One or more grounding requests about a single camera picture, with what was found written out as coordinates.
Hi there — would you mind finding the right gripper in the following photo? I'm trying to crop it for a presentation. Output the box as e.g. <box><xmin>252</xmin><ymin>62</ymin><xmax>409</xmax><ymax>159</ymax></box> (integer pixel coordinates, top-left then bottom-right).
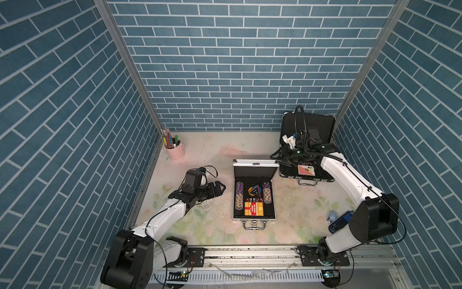
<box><xmin>269</xmin><ymin>146</ymin><xmax>308</xmax><ymax>167</ymax></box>

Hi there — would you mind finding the black poker case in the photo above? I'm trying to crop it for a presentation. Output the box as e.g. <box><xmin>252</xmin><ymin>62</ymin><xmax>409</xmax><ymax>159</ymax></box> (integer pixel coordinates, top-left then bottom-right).
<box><xmin>279</xmin><ymin>112</ymin><xmax>335</xmax><ymax>186</ymax></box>

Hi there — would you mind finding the silver aluminium poker case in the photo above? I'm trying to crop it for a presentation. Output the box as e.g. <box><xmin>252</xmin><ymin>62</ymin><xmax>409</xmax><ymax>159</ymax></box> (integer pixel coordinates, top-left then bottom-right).
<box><xmin>233</xmin><ymin>160</ymin><xmax>279</xmax><ymax>231</ymax></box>

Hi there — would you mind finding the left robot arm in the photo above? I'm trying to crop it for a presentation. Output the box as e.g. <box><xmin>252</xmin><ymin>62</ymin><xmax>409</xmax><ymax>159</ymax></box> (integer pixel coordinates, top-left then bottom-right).
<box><xmin>100</xmin><ymin>181</ymin><xmax>226</xmax><ymax>289</ymax></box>

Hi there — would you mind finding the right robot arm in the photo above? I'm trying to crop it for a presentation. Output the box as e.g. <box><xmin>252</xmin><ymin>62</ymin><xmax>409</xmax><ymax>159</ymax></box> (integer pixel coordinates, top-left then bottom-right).
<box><xmin>270</xmin><ymin>143</ymin><xmax>399</xmax><ymax>265</ymax></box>

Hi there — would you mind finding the pink white card deck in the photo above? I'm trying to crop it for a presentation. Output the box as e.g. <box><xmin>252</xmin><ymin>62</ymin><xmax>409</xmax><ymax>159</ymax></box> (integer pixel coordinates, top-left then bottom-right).
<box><xmin>297</xmin><ymin>165</ymin><xmax>315</xmax><ymax>177</ymax></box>

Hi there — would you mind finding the purple chip stack right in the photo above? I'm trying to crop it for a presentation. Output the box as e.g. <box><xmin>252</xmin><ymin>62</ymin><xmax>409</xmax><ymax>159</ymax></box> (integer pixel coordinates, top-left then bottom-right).
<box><xmin>262</xmin><ymin>182</ymin><xmax>273</xmax><ymax>204</ymax></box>

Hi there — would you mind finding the purple chip stack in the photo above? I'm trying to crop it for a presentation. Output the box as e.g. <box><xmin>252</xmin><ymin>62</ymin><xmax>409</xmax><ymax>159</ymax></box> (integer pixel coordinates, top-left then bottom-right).
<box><xmin>262</xmin><ymin>182</ymin><xmax>273</xmax><ymax>204</ymax></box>
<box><xmin>235</xmin><ymin>182</ymin><xmax>244</xmax><ymax>211</ymax></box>

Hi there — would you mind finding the pink pen cup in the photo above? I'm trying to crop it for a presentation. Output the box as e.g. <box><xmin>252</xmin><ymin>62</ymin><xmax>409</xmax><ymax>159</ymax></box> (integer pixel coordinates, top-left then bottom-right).
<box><xmin>164</xmin><ymin>143</ymin><xmax>185</xmax><ymax>161</ymax></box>

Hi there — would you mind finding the purple chip stack left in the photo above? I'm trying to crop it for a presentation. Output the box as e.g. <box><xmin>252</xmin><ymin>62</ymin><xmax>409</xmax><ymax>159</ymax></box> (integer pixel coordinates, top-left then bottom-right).
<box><xmin>235</xmin><ymin>182</ymin><xmax>244</xmax><ymax>211</ymax></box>

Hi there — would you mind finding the colourful triangle dealer button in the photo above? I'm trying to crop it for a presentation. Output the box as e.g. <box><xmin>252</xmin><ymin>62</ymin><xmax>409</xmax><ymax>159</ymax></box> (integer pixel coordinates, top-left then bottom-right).
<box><xmin>248</xmin><ymin>185</ymin><xmax>262</xmax><ymax>197</ymax></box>

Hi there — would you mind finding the orange card deck box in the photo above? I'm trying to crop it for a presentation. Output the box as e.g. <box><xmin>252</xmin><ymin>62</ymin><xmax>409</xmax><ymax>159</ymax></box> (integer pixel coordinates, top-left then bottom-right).
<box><xmin>244</xmin><ymin>202</ymin><xmax>264</xmax><ymax>217</ymax></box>

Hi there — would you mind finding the small light blue object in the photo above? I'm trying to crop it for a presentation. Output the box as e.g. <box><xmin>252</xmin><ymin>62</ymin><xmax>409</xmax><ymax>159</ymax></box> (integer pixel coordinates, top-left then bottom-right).
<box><xmin>327</xmin><ymin>210</ymin><xmax>338</xmax><ymax>224</ymax></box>

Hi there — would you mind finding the blue black handheld device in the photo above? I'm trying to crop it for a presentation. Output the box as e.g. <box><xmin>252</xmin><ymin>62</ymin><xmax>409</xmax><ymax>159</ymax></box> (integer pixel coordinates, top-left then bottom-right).
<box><xmin>328</xmin><ymin>211</ymin><xmax>354</xmax><ymax>234</ymax></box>

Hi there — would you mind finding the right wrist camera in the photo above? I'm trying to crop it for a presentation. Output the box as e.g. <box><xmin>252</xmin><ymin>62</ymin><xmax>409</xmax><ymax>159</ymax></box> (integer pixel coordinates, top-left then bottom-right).
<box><xmin>282</xmin><ymin>135</ymin><xmax>297</xmax><ymax>150</ymax></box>

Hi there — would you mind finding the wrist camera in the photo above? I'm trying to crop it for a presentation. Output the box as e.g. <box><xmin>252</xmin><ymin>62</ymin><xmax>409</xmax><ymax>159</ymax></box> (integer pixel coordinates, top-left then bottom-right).
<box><xmin>184</xmin><ymin>167</ymin><xmax>207</xmax><ymax>188</ymax></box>
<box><xmin>282</xmin><ymin>135</ymin><xmax>297</xmax><ymax>150</ymax></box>

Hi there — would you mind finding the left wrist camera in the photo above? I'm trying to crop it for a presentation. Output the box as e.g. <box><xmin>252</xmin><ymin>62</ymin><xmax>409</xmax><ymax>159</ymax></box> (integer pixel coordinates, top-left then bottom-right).
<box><xmin>184</xmin><ymin>167</ymin><xmax>207</xmax><ymax>188</ymax></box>

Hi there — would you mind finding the metal base rail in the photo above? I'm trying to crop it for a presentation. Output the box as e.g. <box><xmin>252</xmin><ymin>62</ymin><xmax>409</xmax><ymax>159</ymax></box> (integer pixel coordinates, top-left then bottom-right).
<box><xmin>93</xmin><ymin>243</ymin><xmax>412</xmax><ymax>289</ymax></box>

